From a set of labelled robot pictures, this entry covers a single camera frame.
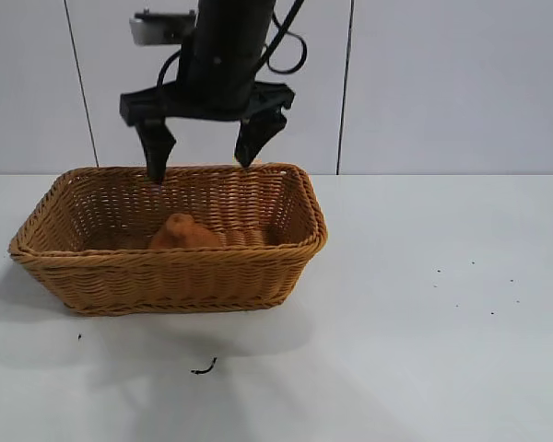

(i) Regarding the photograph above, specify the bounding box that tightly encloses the black looped cable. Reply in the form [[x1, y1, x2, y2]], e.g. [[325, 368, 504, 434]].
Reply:
[[256, 0, 309, 76]]

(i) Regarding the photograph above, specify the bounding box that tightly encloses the small black scrap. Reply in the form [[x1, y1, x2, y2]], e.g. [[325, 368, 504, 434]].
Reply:
[[190, 357, 218, 376]]

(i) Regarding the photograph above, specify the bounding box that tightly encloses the lumpy orange fruit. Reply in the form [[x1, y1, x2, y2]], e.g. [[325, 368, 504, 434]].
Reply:
[[147, 212, 226, 250]]

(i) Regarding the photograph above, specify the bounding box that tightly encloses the tan woven wicker basket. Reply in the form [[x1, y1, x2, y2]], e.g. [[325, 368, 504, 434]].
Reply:
[[7, 161, 329, 318]]

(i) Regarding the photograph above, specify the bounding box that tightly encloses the black camera cable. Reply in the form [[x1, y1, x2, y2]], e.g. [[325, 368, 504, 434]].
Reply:
[[154, 49, 182, 122]]

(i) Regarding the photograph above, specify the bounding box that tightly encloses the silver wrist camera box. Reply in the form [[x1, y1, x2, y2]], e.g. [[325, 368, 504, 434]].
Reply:
[[128, 8, 198, 47]]

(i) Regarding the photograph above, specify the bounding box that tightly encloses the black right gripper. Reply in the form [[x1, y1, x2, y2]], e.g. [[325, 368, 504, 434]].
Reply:
[[119, 43, 297, 184]]

